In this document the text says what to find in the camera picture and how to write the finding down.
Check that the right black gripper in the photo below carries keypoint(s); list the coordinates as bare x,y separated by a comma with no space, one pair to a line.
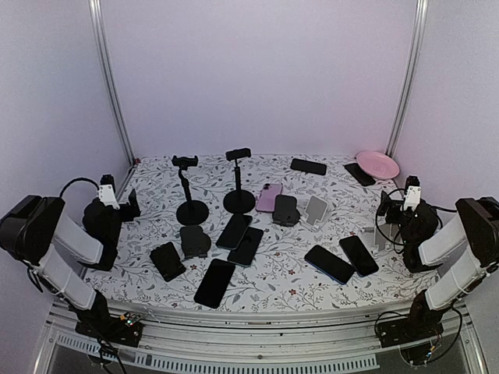
385,205

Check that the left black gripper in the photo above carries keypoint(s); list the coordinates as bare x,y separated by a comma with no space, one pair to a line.
130,214

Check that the white folding stand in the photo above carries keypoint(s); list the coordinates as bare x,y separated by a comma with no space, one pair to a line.
386,237

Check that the blue-edged phone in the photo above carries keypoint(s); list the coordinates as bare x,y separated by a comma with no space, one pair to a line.
359,256
327,262

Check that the black folding stand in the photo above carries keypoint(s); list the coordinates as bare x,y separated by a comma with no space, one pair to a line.
285,211
194,242

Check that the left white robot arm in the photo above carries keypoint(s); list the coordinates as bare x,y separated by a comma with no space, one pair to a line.
31,230

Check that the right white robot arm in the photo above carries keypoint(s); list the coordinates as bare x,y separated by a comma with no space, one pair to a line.
467,245

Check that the black phone under plate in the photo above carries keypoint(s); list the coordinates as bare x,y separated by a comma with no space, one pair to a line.
359,175

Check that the black phone small left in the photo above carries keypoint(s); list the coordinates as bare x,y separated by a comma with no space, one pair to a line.
167,261

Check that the left tall black phone stand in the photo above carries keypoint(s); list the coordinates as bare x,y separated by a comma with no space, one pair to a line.
191,212

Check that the tall black phone stand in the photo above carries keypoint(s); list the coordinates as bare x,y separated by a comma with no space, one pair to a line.
191,212
239,200

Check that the silver folding phone stand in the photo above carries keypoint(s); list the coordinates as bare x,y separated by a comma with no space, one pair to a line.
315,211

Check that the black phone at back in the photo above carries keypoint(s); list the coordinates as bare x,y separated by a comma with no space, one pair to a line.
310,167

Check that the black phone upper stacked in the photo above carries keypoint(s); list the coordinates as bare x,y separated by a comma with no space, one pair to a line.
234,231

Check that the black phone stacked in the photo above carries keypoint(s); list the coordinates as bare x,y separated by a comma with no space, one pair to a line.
247,249
234,231

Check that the black phone front left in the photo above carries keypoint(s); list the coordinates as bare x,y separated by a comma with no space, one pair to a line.
214,284

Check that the right tall black phone stand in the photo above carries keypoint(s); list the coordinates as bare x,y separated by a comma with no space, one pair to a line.
239,200

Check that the black phone lower stacked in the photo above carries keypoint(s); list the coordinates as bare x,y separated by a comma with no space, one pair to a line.
247,249

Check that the pink plate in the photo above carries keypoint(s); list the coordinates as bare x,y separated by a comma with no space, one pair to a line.
377,165

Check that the floral patterned table mat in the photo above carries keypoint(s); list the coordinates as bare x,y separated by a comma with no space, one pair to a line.
278,279

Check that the pink smartphone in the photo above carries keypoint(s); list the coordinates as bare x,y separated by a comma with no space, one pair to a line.
266,200

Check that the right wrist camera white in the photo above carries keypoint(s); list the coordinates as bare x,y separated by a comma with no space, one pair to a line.
412,193

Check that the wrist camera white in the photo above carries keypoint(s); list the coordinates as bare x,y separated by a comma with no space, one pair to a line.
106,192
412,193

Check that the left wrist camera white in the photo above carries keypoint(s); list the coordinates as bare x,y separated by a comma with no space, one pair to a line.
106,192

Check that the right aluminium frame post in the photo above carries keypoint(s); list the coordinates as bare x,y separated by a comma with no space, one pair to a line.
416,43

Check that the aluminium frame post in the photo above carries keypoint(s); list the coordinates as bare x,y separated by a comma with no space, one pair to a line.
416,43
97,21

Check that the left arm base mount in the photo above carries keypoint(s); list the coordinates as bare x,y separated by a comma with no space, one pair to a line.
114,330

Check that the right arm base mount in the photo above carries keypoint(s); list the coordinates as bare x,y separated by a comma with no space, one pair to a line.
417,344

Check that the aluminium front rail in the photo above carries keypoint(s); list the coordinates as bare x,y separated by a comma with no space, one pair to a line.
198,341

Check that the left aluminium frame post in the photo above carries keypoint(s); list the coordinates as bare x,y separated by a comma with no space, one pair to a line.
97,21

